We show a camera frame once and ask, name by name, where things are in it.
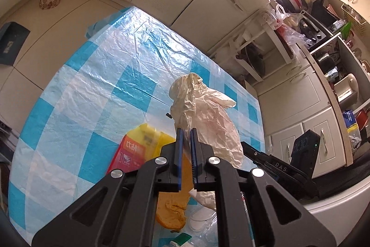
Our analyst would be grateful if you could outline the white plastic shopping bag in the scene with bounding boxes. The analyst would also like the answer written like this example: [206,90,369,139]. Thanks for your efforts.
[272,2,287,30]

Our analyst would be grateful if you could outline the dark cooking pot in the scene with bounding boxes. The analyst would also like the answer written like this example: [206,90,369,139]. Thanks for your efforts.
[235,43,266,81]

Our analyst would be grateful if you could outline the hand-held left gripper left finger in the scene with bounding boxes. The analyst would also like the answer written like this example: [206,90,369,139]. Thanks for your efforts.
[31,128,185,247]

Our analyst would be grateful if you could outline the clear plastic container green label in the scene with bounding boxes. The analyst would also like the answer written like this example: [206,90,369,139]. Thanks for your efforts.
[169,216,222,247]

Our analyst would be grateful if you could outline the white storage rack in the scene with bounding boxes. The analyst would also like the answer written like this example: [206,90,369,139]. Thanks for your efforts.
[210,8,295,82]

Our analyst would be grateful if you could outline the orange bread slice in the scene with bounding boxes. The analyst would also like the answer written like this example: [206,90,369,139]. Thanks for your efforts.
[155,160,193,230]

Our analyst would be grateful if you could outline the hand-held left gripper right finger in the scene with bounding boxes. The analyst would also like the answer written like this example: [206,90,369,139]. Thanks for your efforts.
[190,128,337,247]

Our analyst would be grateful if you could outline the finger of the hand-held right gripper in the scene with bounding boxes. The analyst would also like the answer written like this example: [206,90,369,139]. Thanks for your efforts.
[240,141,292,181]

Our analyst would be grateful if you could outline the yellow and red packet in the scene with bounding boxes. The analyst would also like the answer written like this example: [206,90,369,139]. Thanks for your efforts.
[108,123,176,175]

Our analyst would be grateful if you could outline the large white plastic bag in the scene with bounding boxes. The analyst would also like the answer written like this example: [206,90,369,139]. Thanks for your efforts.
[168,72,245,210]

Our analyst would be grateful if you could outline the blue checked tablecloth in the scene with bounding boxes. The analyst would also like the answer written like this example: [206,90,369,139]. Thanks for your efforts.
[8,6,265,247]

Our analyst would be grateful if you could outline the white countertop appliance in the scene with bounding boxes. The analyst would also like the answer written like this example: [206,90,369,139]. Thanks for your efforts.
[334,73,359,106]

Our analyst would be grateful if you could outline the blue dustpan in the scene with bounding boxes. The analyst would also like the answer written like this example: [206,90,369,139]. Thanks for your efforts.
[0,22,31,66]

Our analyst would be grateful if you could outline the black microwave oven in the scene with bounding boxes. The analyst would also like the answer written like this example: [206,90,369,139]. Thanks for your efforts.
[299,0,344,51]

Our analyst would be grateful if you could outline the kitchen shelf unit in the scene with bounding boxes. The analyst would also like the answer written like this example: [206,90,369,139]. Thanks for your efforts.
[299,0,370,166]

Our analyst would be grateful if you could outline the clear plastic bag red contents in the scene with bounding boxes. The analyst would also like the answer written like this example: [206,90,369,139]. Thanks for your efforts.
[282,13,308,46]

